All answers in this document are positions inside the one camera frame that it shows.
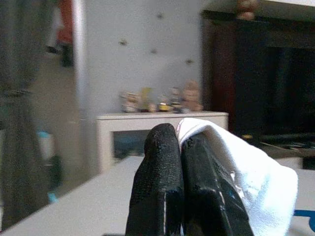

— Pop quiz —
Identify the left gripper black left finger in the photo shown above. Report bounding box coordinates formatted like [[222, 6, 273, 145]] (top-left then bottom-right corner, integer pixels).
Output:
[[125, 122, 186, 236]]

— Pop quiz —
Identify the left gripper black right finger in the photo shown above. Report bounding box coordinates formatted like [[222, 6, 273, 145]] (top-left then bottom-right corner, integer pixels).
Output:
[[180, 132, 255, 236]]

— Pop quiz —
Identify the white t-shirt black print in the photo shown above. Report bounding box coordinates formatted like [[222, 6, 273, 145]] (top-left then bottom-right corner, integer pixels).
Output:
[[175, 117, 299, 236]]

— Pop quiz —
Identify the blue plastic hanger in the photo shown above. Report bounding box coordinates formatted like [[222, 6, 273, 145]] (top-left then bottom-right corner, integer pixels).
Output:
[[292, 208, 315, 225]]

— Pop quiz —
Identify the white glass-door cabinet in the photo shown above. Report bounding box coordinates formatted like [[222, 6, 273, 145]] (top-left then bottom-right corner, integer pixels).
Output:
[[96, 110, 229, 174]]

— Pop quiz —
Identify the small yellow ornament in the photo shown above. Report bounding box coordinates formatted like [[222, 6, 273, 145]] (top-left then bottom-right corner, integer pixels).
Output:
[[157, 94, 173, 113]]

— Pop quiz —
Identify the yellow figurine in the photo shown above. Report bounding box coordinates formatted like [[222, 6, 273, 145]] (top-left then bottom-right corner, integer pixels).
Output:
[[140, 87, 153, 112]]

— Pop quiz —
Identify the small white figurine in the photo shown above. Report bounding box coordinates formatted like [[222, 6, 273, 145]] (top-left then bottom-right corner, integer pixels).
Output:
[[120, 90, 141, 113]]

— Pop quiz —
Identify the peach bear figurine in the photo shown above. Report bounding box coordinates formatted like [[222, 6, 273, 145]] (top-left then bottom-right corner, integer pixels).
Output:
[[181, 80, 204, 113]]

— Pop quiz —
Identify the dark TV stand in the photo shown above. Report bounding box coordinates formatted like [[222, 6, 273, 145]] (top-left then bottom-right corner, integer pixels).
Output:
[[200, 9, 315, 158]]

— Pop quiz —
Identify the dark grey curtain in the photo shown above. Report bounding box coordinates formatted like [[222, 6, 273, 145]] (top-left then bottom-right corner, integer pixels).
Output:
[[0, 0, 59, 229]]

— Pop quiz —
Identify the peach round ornament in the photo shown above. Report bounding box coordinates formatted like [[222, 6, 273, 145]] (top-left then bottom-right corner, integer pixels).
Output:
[[236, 0, 261, 20]]

